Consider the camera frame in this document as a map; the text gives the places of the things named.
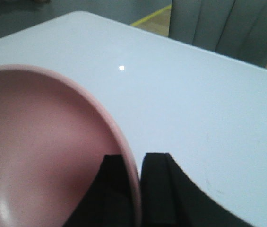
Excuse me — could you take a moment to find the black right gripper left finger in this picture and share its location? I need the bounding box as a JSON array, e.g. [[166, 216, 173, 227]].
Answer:
[[64, 155, 135, 227]]

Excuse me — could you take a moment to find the pink bowl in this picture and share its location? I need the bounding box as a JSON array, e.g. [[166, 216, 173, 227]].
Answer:
[[0, 65, 142, 227]]

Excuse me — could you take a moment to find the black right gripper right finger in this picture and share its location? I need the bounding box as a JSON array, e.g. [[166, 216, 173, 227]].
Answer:
[[140, 153, 247, 227]]

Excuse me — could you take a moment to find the right grey upholstered chair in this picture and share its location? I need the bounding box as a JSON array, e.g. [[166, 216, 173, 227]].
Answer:
[[168, 0, 267, 67]]

